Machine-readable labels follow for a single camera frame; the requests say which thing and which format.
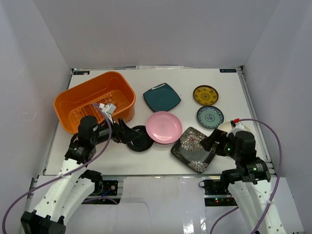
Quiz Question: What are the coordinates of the black round plate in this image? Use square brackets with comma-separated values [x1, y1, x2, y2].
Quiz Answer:
[127, 125, 154, 153]

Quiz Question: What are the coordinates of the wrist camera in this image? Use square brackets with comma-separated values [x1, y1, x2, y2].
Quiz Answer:
[227, 118, 246, 137]
[98, 103, 116, 123]

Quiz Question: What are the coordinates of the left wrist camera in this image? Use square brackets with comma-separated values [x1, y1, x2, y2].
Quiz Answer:
[98, 103, 116, 123]

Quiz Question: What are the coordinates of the pink round plate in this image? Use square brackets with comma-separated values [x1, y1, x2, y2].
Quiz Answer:
[145, 111, 183, 144]

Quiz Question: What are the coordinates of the teal square plate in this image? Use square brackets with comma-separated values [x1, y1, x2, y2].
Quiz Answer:
[143, 83, 181, 112]

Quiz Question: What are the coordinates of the blue table label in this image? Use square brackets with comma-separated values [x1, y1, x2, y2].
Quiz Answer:
[219, 69, 237, 73]
[73, 71, 90, 76]

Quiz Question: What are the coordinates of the cream round plate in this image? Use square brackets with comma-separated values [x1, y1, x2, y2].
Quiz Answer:
[218, 121, 251, 133]

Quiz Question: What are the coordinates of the blue white round plate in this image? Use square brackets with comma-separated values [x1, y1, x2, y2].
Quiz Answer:
[196, 106, 224, 129]

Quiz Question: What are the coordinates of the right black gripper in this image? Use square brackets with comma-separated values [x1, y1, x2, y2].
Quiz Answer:
[199, 128, 241, 160]

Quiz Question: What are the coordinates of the right blue table label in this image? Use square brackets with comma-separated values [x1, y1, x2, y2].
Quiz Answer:
[219, 69, 237, 73]

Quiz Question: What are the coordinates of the white paper sheet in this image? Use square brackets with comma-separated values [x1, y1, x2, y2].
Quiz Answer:
[136, 65, 184, 70]

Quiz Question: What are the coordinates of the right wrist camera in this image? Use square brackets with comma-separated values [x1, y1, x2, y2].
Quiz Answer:
[227, 118, 246, 137]

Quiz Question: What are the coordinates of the left blue table label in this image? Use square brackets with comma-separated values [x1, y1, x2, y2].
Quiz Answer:
[73, 71, 90, 76]

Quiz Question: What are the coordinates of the black floral square plate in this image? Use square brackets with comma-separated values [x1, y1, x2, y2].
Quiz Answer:
[171, 127, 215, 174]

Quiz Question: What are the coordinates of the yellow patterned round plate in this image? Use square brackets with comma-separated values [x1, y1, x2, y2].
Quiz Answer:
[193, 85, 219, 106]

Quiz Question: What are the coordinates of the orange plastic bin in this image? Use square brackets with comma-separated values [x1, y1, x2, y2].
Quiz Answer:
[54, 71, 136, 134]

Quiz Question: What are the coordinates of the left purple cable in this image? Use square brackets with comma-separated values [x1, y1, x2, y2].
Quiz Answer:
[1, 103, 113, 234]

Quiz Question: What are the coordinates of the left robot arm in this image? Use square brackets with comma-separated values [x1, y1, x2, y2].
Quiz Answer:
[21, 116, 143, 234]

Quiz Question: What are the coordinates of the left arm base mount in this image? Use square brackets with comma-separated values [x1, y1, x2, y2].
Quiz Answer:
[91, 180, 118, 196]

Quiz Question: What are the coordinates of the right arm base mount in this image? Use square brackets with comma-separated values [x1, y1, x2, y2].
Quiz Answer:
[198, 179, 230, 195]

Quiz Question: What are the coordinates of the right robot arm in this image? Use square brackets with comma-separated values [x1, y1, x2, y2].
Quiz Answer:
[200, 128, 286, 234]

